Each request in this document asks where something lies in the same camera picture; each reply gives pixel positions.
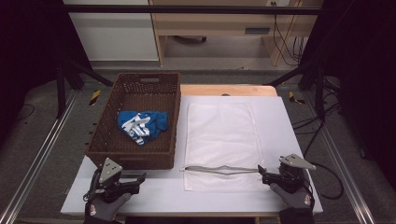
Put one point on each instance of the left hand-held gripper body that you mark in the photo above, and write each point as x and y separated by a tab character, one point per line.
109	171

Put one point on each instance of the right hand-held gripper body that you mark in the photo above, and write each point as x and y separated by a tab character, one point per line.
294	177

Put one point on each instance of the brown wicker basket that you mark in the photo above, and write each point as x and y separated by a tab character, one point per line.
134	146

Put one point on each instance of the blue and white garment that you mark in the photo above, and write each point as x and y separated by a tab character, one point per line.
155	123

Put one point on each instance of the white mesh laundry bag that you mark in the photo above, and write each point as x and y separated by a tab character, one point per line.
222	137

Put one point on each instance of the person's right hand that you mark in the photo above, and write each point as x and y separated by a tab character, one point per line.
295	199

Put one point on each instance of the person's left hand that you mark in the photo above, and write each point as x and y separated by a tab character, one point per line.
104	210

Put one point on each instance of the yellow black floor tape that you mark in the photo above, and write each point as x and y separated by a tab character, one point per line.
95	97
294	98

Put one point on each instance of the black metal stand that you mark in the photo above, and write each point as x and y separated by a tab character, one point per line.
317	90
62	90

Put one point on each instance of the black curtain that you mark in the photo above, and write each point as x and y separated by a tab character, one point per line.
28	46
364	62

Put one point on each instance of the white cabinet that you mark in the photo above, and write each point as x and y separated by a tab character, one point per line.
115	34

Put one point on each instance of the light wooden desk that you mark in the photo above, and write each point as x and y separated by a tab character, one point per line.
218	23

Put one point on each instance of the aluminium floor rail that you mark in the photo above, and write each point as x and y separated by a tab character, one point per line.
37	155
342	161

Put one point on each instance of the black horizontal frame bar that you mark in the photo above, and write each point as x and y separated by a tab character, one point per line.
186	9

